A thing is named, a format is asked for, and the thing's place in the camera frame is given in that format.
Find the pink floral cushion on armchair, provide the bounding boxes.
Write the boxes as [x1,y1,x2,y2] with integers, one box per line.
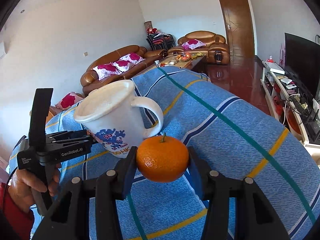
[182,39,206,50]

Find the brown wooden door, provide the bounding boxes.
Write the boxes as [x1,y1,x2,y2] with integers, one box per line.
[219,0,255,58]

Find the blue plaid tablecloth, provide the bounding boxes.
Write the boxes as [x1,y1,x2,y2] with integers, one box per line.
[1,67,319,239]

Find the orange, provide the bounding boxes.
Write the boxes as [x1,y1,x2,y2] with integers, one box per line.
[136,134,189,183]

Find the brown leather armchair far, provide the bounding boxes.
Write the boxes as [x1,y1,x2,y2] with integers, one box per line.
[168,30,230,64]

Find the person's left hand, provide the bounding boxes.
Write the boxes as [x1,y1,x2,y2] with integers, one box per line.
[8,163,61,213]

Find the long brown leather sofa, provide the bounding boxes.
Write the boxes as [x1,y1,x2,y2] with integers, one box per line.
[80,45,167,95]

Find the black television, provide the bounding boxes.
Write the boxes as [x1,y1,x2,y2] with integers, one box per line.
[285,33,319,100]

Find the stacked dark chairs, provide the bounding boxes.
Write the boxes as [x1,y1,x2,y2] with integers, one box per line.
[146,33,176,51]

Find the wooden coffee table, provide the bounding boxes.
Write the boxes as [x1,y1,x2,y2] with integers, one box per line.
[139,53,206,75]

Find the white tv stand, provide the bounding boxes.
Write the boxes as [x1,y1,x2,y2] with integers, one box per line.
[260,61,319,160]

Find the pink floral cushion near chair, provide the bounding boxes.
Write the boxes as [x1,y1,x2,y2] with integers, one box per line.
[55,92,84,111]

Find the white cartoon mug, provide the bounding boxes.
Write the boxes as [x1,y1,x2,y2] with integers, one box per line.
[74,80,164,158]

